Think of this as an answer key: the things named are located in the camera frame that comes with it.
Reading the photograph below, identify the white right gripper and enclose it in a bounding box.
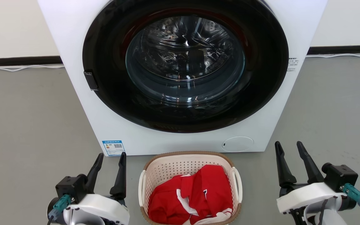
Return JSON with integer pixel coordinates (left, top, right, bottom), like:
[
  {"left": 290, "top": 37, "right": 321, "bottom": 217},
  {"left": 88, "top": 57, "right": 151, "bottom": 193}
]
[{"left": 275, "top": 141, "right": 348, "bottom": 217}]

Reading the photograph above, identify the red and white garment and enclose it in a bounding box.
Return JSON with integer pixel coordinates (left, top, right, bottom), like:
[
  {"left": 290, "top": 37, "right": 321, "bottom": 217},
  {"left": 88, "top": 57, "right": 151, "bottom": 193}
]
[{"left": 148, "top": 165, "right": 233, "bottom": 225}]

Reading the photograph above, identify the white front-load washing machine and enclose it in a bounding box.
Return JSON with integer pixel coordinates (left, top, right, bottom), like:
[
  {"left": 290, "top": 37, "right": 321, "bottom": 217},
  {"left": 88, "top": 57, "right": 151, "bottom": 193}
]
[{"left": 37, "top": 0, "right": 328, "bottom": 156}]

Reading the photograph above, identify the black round washer door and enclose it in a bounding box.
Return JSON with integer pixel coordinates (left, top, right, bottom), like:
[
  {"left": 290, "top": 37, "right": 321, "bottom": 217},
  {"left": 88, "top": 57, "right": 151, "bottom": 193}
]
[{"left": 82, "top": 0, "right": 289, "bottom": 133}]

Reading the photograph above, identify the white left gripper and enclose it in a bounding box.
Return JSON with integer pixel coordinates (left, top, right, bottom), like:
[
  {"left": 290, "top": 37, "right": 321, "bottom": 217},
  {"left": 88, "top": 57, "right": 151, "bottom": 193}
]
[{"left": 62, "top": 152, "right": 130, "bottom": 225}]

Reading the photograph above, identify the white floor cable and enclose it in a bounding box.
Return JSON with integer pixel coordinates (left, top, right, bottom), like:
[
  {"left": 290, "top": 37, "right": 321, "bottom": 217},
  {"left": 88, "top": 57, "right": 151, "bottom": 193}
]
[
  {"left": 306, "top": 53, "right": 360, "bottom": 59},
  {"left": 0, "top": 65, "right": 65, "bottom": 72}
]

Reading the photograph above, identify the round white filter cover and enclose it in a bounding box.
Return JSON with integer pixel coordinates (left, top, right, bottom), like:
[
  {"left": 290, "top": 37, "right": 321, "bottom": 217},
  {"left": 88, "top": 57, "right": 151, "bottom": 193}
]
[{"left": 222, "top": 136, "right": 254, "bottom": 153}]

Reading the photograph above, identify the beige perforated laundry basket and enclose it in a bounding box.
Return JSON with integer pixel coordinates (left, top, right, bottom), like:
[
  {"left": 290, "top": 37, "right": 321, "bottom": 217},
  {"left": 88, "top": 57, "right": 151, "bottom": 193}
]
[{"left": 138, "top": 151, "right": 243, "bottom": 225}]

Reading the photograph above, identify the left cable with teal connector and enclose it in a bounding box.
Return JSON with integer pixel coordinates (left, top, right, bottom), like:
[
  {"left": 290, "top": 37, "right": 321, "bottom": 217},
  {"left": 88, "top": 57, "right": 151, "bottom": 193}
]
[{"left": 47, "top": 194, "right": 72, "bottom": 225}]

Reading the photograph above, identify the black door handle latch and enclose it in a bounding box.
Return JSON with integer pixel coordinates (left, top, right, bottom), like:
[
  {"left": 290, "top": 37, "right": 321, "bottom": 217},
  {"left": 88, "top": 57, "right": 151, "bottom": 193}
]
[{"left": 84, "top": 71, "right": 99, "bottom": 91}]

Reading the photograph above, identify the blue energy label sticker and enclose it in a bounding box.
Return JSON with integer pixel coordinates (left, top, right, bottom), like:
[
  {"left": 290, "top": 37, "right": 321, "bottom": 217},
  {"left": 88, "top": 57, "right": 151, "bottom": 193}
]
[{"left": 102, "top": 140, "right": 126, "bottom": 156}]

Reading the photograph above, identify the small white text sticker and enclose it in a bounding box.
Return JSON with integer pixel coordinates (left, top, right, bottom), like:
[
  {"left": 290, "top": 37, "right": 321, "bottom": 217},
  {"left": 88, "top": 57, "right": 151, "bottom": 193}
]
[{"left": 287, "top": 57, "right": 299, "bottom": 73}]

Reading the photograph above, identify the black baseboard strip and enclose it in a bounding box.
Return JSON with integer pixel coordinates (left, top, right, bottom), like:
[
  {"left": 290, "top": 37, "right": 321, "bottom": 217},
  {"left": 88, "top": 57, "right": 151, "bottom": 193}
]
[
  {"left": 307, "top": 45, "right": 360, "bottom": 55},
  {"left": 0, "top": 56, "right": 63, "bottom": 66}
]

